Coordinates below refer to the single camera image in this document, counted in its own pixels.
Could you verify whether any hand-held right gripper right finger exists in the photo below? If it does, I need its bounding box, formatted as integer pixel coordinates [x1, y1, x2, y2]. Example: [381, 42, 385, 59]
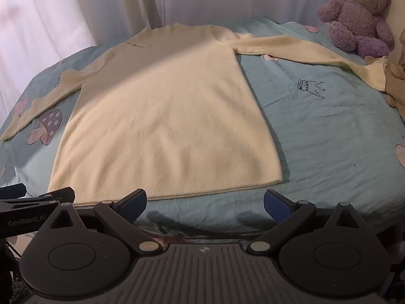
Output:
[248, 189, 364, 254]

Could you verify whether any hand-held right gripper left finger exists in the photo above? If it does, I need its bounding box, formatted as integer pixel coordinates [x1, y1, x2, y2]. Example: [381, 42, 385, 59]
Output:
[47, 189, 160, 254]

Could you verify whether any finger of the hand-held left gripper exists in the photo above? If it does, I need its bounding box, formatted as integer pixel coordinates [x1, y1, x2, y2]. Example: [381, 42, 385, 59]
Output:
[0, 183, 27, 199]
[39, 187, 76, 203]

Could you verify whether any cream knit sweater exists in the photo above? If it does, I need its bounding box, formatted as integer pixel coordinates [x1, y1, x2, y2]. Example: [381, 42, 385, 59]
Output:
[0, 22, 387, 206]

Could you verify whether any teal printed bedsheet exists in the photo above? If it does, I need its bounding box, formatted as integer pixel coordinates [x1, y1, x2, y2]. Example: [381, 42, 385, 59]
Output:
[0, 16, 405, 238]

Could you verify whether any beige plush toy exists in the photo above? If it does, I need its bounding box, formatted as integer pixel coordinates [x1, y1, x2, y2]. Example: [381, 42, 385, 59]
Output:
[364, 28, 405, 118]

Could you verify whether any white sheer curtain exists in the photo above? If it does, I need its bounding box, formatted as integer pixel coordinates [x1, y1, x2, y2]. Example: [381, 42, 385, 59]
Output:
[0, 0, 337, 110]

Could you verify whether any purple teddy bear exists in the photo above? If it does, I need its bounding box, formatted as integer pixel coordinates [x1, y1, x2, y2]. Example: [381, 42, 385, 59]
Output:
[317, 0, 395, 58]

